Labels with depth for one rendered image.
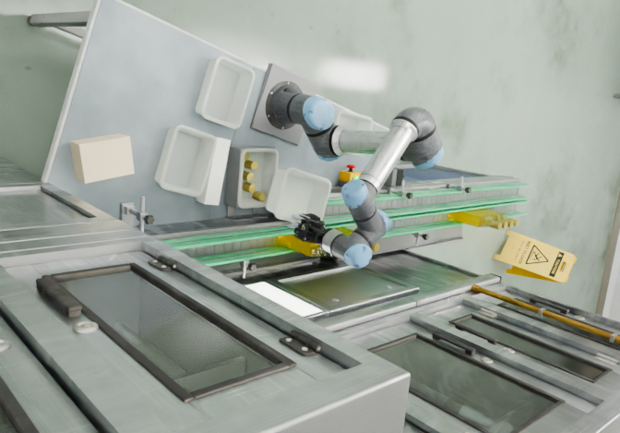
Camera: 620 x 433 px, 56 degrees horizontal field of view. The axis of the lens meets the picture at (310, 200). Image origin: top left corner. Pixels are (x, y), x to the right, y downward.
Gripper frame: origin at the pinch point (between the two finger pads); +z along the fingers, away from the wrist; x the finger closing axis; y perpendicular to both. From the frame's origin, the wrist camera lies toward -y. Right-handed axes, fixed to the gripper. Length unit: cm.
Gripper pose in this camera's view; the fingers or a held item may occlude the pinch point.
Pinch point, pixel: (295, 219)
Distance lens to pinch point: 199.8
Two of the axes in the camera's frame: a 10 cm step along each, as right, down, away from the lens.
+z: -6.3, -3.2, 7.1
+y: -7.0, -1.6, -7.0
